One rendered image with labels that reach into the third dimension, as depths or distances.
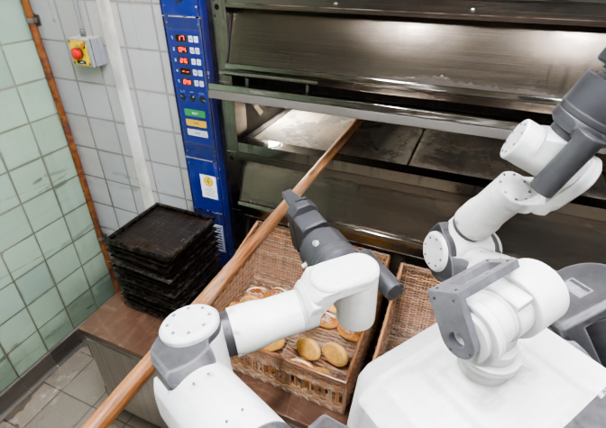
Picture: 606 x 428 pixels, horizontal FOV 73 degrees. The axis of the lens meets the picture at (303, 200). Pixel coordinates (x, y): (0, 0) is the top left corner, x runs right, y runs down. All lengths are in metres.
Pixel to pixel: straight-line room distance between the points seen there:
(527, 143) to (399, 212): 0.81
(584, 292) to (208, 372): 0.47
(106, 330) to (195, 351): 1.22
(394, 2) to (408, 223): 0.68
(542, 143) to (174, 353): 0.56
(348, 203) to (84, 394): 1.57
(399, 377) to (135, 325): 1.36
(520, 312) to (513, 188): 0.35
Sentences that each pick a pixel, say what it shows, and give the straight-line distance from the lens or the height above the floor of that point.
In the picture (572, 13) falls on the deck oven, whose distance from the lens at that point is 1.20.
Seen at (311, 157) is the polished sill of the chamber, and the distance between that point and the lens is 1.41.
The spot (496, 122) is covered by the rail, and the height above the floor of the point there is 1.43.
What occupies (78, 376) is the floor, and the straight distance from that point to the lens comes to 2.44.
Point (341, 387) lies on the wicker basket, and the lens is 1.30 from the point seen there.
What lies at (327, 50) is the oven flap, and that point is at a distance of 1.28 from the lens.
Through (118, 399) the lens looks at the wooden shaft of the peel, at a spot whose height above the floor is 1.20.
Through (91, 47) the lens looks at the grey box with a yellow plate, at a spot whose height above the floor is 1.48.
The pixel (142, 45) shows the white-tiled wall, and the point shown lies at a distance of 1.66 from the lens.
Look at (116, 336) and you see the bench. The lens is 1.71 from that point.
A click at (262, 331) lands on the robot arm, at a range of 0.61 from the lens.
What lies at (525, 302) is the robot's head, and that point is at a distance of 0.42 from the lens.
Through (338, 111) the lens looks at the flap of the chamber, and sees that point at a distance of 1.15.
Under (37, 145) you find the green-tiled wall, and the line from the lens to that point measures 2.09.
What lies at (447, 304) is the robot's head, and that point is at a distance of 0.39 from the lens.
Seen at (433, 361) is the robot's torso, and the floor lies 1.40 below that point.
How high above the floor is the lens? 1.78
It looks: 31 degrees down
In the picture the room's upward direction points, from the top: straight up
